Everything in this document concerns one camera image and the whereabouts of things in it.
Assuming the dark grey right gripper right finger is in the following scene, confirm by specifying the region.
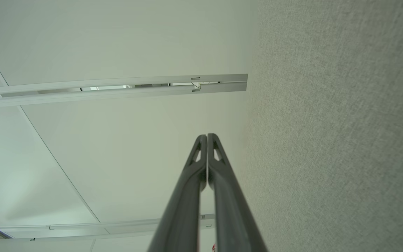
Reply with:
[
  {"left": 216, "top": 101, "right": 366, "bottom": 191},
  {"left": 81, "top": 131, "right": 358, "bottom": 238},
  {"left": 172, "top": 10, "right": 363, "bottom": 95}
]
[{"left": 208, "top": 133, "right": 268, "bottom": 252}]

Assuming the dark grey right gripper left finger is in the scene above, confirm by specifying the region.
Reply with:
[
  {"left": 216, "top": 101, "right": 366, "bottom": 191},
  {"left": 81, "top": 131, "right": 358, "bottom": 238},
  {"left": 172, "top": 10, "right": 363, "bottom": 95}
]
[{"left": 148, "top": 135, "right": 207, "bottom": 252}]

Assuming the long aluminium wall rail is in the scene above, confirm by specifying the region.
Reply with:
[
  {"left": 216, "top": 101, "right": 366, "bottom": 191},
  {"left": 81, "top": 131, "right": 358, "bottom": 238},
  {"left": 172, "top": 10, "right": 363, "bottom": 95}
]
[
  {"left": 0, "top": 214, "right": 216, "bottom": 240},
  {"left": 0, "top": 73, "right": 248, "bottom": 107}
]

